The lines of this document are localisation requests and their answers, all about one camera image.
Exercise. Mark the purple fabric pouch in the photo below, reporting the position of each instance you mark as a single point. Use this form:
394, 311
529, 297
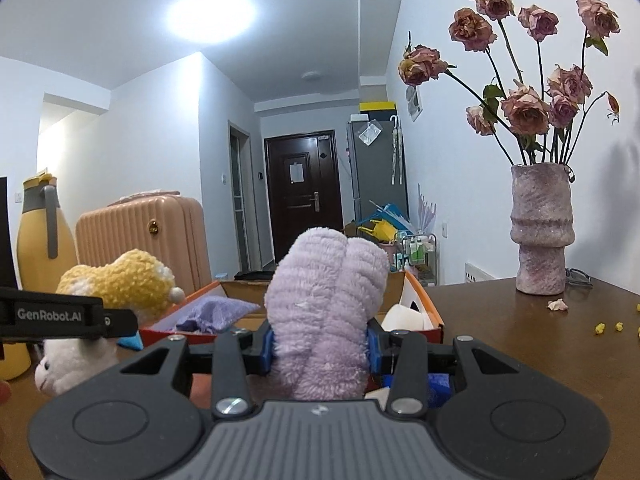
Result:
215, 312

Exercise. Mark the black bag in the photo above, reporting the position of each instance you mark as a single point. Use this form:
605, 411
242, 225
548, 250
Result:
252, 275

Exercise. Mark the white fluffy ball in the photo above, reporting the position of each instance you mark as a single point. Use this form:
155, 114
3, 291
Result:
407, 317

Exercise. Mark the yellow box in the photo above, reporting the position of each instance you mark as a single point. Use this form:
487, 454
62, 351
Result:
377, 108

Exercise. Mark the grey fridge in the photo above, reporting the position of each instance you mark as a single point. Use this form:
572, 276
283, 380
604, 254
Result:
375, 180

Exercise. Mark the person's left hand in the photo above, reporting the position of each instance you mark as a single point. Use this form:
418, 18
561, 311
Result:
4, 393

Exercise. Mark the fallen rose petal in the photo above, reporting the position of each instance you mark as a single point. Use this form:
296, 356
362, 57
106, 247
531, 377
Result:
557, 305

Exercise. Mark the blue carton box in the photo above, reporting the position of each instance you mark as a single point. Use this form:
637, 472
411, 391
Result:
440, 385

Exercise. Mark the dark brown entrance door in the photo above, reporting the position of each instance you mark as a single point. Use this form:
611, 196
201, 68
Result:
300, 200

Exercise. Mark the orange cardboard box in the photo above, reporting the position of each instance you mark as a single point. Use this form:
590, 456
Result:
240, 288

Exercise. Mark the bunch of dried pink roses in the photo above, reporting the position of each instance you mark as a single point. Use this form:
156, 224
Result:
525, 105

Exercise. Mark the pink textured vase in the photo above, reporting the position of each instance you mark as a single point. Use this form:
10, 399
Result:
542, 225

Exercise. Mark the grey side door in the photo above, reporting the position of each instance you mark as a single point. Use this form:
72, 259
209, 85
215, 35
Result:
239, 200

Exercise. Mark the dark eyeglasses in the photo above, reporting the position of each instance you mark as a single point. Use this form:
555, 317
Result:
580, 278

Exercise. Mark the white radiator panel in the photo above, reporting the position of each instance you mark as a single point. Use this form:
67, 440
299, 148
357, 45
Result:
477, 272

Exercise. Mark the lilac fluffy towel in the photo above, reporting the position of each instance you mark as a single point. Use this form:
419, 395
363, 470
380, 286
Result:
325, 310

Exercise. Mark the open cardboard carton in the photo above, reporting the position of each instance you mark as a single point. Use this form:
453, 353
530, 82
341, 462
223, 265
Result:
350, 228

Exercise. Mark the clear plastic bag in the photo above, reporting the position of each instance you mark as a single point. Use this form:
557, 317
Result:
370, 134

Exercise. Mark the yellow and white alpaca plush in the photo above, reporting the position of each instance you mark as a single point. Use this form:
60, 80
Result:
125, 280

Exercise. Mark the pink ribbed suitcase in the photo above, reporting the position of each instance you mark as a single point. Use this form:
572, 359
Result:
150, 240

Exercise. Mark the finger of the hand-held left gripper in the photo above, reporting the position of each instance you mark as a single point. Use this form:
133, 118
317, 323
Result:
122, 323

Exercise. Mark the blue tissue pack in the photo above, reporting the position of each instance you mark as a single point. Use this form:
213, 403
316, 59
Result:
132, 342

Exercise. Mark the yellow watering can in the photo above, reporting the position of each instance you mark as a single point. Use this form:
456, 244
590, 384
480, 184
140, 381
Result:
380, 232

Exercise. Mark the white wall panel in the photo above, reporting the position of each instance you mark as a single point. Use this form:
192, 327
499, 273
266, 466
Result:
414, 104

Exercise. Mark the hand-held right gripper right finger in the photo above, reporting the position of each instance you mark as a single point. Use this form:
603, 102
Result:
374, 355

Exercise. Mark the blue plastic bag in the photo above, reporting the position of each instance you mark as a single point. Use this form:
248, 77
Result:
400, 217

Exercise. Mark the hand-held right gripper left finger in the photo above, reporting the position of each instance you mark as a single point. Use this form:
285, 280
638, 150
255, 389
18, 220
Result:
267, 355

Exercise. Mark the small ceiling lamp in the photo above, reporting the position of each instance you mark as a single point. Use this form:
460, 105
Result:
312, 75

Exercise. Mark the white folded umbrellas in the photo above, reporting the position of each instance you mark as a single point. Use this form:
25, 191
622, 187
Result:
396, 150

